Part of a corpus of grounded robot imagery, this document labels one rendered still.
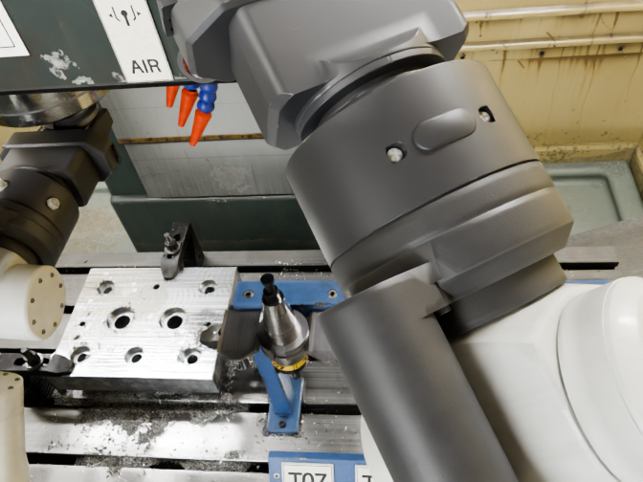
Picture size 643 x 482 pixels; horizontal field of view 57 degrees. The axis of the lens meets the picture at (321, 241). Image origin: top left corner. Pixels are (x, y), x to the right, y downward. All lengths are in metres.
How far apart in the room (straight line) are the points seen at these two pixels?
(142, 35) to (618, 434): 0.31
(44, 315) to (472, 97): 0.44
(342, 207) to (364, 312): 0.04
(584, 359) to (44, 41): 0.34
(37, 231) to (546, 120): 1.41
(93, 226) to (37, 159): 1.28
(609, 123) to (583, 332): 1.63
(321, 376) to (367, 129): 0.88
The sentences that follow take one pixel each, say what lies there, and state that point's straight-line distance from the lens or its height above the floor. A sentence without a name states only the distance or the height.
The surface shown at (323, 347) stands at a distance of 0.72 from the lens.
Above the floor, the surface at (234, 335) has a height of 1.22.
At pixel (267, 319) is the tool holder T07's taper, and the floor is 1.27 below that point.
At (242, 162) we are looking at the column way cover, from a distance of 1.30.
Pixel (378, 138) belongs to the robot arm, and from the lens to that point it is 0.20.
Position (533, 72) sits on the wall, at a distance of 1.65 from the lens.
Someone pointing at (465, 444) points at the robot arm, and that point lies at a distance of 0.18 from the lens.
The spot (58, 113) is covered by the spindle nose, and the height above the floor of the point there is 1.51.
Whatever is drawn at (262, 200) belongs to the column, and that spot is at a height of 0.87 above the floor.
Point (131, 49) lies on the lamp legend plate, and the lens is 0.38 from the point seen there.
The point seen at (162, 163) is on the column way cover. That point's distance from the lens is 1.36.
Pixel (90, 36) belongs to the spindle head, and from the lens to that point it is 0.39.
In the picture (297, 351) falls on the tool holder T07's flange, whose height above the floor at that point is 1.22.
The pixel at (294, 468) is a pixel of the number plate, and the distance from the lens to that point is 0.95.
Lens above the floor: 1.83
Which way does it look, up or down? 48 degrees down
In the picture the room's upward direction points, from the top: 10 degrees counter-clockwise
